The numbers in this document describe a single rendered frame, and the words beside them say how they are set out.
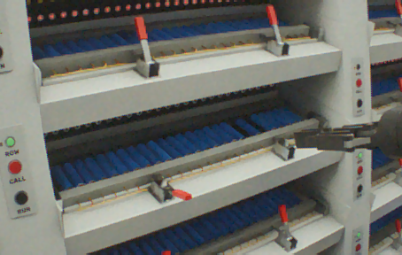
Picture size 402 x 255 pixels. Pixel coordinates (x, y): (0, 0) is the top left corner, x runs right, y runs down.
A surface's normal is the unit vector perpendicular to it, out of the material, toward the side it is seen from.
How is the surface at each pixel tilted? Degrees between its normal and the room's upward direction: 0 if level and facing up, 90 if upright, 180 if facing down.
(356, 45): 90
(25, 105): 90
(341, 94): 90
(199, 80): 109
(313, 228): 19
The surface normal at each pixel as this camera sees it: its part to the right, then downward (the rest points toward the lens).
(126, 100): 0.58, 0.44
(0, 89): 0.58, 0.14
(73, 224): 0.10, -0.87
